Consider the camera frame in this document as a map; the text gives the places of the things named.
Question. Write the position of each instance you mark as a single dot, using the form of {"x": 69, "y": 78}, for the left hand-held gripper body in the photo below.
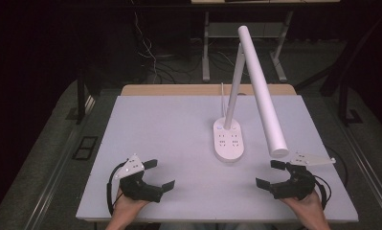
{"x": 137, "y": 188}

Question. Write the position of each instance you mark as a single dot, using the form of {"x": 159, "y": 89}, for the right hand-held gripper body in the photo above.
{"x": 298, "y": 185}

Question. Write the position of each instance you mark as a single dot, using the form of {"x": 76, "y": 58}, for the person's left hand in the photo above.
{"x": 126, "y": 209}

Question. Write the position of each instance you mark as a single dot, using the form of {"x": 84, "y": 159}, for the person's right hand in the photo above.
{"x": 306, "y": 207}

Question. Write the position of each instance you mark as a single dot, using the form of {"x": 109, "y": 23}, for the white table board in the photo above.
{"x": 179, "y": 143}

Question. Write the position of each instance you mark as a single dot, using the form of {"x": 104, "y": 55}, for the white desk lamp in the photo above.
{"x": 228, "y": 147}

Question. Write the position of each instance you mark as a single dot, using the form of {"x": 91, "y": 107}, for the wooden table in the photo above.
{"x": 179, "y": 90}

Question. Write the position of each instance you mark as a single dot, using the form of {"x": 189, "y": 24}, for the black angled stand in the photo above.
{"x": 342, "y": 96}

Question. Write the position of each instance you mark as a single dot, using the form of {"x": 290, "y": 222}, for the grey metal stand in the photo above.
{"x": 206, "y": 64}

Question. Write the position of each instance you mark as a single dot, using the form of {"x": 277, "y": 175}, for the black floor frame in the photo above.
{"x": 85, "y": 148}

